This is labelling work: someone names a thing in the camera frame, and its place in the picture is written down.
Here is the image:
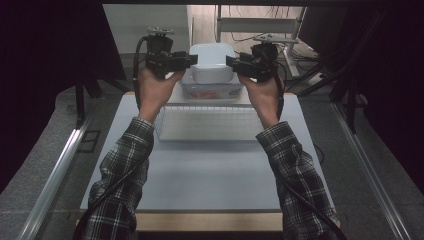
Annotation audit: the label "black curtain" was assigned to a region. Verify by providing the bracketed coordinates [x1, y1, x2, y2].
[299, 3, 424, 196]
[0, 0, 127, 195]

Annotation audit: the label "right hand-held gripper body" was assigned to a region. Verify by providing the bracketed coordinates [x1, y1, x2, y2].
[250, 34, 299, 83]

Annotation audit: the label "white power strip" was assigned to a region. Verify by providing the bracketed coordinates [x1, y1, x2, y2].
[307, 72, 327, 87]

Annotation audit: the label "white cabinet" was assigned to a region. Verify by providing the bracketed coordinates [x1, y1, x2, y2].
[102, 3, 194, 56]

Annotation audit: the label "black tripod stand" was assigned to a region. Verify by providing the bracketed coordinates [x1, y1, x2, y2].
[73, 64, 132, 130]
[296, 13, 381, 135]

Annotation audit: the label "white metal stand frame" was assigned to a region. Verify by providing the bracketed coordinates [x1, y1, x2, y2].
[214, 4, 308, 78]

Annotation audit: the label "right hand-held gripper black cable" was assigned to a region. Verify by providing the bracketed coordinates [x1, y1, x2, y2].
[272, 61, 348, 240]

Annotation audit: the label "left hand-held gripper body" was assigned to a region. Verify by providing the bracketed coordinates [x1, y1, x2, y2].
[144, 27, 175, 80]

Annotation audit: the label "white square bowl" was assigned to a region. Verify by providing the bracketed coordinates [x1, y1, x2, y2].
[188, 43, 236, 85]

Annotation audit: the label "hand-held gripper black cable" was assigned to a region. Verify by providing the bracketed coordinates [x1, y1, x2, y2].
[272, 61, 348, 240]
[73, 35, 150, 240]

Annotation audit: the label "thin black cable loop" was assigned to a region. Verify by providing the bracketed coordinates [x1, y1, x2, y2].
[313, 143, 325, 165]

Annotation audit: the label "aluminium rail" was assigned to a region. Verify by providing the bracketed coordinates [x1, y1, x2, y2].
[331, 101, 412, 240]
[18, 108, 96, 240]

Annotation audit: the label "person's right hand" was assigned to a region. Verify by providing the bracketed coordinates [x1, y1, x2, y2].
[237, 75, 280, 129]

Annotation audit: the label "black floor cables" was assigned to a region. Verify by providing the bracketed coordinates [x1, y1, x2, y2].
[229, 6, 323, 63]

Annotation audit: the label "white wire shelf rack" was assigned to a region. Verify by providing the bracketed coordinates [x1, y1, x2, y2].
[154, 74, 268, 144]

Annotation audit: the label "person's left hand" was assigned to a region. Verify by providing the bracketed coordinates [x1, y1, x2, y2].
[138, 66, 186, 124]

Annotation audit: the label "left hand-held gripper black cable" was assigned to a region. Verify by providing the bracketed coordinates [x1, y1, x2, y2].
[73, 35, 150, 240]

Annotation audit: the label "pale grey table mat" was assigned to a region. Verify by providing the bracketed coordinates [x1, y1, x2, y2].
[79, 92, 335, 212]

